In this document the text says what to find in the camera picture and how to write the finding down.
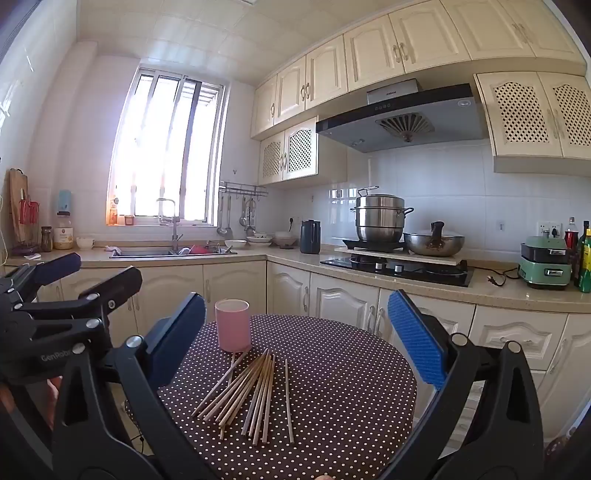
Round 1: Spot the light wooden board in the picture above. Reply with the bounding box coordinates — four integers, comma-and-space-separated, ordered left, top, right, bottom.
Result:
334, 246, 462, 266

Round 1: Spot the steel wok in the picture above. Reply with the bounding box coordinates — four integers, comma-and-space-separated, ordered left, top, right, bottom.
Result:
403, 222, 465, 257

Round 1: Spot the pink cup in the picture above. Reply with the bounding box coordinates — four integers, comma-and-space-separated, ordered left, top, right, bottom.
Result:
215, 299, 252, 354

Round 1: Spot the grey range hood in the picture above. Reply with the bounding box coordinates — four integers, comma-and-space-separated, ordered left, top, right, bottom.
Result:
315, 78, 488, 154

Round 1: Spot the small cream lattice cabinet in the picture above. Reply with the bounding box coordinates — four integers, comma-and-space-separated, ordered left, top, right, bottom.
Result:
259, 116, 348, 186

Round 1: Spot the steel kitchen sink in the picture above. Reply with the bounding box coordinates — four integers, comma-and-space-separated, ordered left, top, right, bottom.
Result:
109, 244, 238, 258

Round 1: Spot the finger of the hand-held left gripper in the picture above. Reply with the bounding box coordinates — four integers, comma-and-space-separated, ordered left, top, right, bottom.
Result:
0, 252, 82, 305
18, 266, 143, 330

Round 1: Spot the dark electric kettle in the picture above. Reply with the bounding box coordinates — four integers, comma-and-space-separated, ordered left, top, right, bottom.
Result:
300, 219, 321, 254

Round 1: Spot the barred kitchen window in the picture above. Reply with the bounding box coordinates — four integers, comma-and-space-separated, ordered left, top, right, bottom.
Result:
107, 65, 229, 227

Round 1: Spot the steel utensil rail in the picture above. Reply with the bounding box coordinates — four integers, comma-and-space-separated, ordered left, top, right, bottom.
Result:
219, 181, 269, 200

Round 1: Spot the bunch of wooden chopsticks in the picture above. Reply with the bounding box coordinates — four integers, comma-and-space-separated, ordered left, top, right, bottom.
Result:
191, 348, 295, 446

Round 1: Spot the wooden cutting board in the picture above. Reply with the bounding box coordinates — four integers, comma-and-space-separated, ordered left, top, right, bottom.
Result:
9, 168, 29, 243

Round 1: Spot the steel steamer pot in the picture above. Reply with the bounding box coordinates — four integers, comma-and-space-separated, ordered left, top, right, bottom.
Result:
349, 186, 415, 244

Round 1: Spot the brown polka dot tablecloth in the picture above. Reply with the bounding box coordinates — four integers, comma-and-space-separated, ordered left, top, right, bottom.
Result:
124, 314, 419, 480

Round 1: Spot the black induction cooktop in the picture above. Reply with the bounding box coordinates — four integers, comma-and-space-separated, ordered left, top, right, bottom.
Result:
342, 237, 407, 252

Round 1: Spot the glass jar yellow label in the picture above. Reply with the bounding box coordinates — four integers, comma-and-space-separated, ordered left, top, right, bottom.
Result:
53, 211, 75, 250

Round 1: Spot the green electric cooker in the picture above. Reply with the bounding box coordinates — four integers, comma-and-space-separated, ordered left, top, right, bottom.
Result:
517, 236, 573, 291

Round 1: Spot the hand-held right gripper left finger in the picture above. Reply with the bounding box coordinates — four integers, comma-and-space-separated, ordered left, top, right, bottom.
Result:
53, 292, 206, 480

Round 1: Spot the green yellow-label bottle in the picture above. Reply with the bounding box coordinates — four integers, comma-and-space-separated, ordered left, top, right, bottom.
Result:
577, 220, 591, 294

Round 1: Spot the black gas stove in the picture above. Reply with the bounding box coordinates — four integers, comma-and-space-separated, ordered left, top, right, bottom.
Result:
320, 256, 475, 288

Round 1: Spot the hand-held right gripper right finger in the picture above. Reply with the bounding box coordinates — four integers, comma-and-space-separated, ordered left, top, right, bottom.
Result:
383, 290, 546, 480

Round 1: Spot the dark red-label bottle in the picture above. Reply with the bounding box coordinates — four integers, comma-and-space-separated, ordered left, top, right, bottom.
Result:
566, 217, 580, 278

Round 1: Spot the large cream lattice cabinet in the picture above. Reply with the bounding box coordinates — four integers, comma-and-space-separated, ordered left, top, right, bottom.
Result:
474, 71, 591, 178

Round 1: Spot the steel sink faucet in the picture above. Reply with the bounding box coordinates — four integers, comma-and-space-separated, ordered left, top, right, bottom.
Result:
156, 198, 183, 254

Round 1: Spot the black power cable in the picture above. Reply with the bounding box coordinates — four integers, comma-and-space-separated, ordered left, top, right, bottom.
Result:
487, 267, 520, 285

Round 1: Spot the person's left hand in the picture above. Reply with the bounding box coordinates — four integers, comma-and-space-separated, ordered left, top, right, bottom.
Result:
44, 376, 64, 430

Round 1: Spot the cream upper cabinet row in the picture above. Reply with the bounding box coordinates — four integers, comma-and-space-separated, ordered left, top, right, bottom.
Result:
250, 0, 591, 139

